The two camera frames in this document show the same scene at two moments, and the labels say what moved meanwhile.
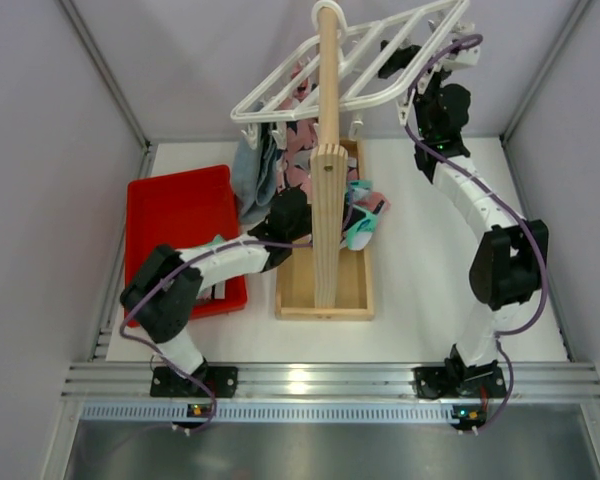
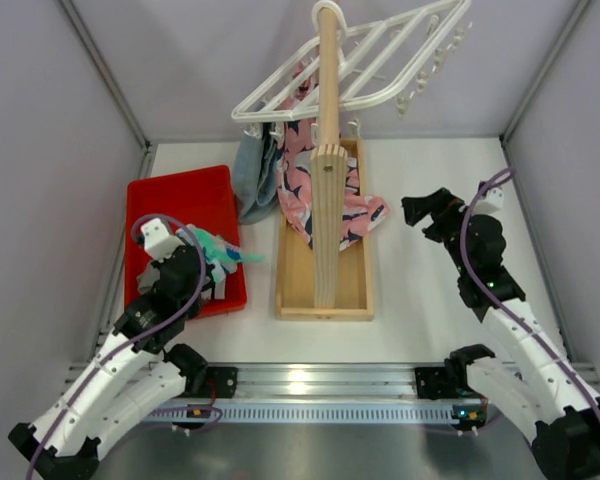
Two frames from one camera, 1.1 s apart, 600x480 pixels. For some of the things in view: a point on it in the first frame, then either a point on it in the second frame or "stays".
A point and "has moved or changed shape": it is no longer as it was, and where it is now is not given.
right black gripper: [400, 57] to [436, 223]
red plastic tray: [183, 209] stays
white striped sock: [219, 292] stays
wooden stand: [329, 280] stays
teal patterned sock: [359, 223] has moved or changed shape
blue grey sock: [254, 175] stays
